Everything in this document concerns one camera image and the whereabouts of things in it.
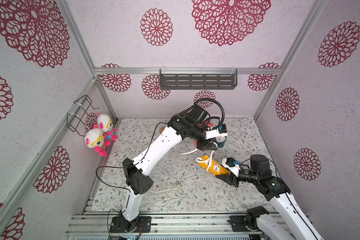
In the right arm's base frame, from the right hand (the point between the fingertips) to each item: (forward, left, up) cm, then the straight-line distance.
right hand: (218, 169), depth 72 cm
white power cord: (+1, +10, +7) cm, 13 cm away
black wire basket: (+18, +72, +15) cm, 76 cm away
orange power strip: (-1, +2, +4) cm, 5 cm away
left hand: (+9, +3, +9) cm, 13 cm away
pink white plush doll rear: (+29, +67, 0) cm, 73 cm away
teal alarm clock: (+29, -8, -16) cm, 34 cm away
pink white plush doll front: (+17, +68, +2) cm, 70 cm away
